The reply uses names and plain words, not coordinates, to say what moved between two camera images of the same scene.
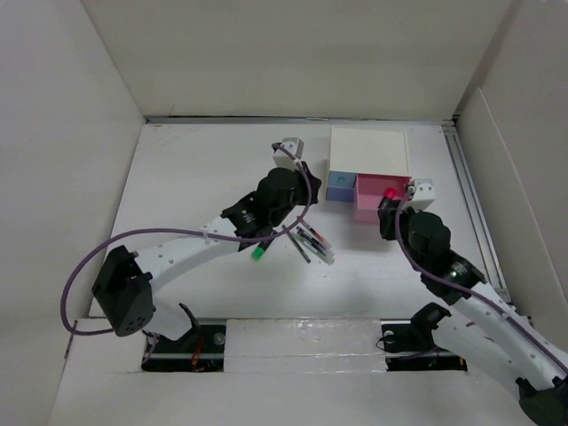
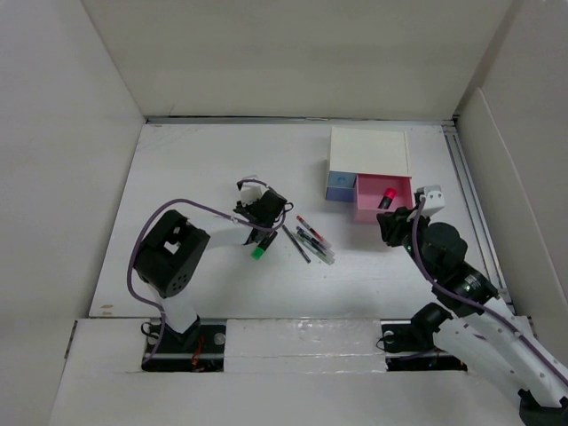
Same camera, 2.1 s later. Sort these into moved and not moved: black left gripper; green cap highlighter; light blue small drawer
Moved: black left gripper
Not moved: light blue small drawer; green cap highlighter
